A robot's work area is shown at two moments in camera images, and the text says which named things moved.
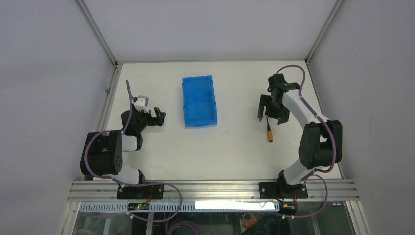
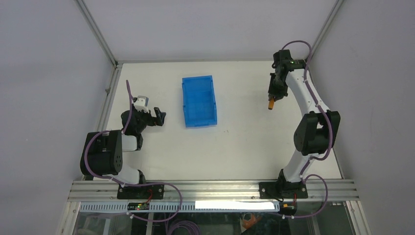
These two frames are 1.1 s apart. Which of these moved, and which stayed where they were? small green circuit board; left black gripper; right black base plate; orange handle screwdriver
Moved: orange handle screwdriver
Stayed: right black base plate; small green circuit board; left black gripper
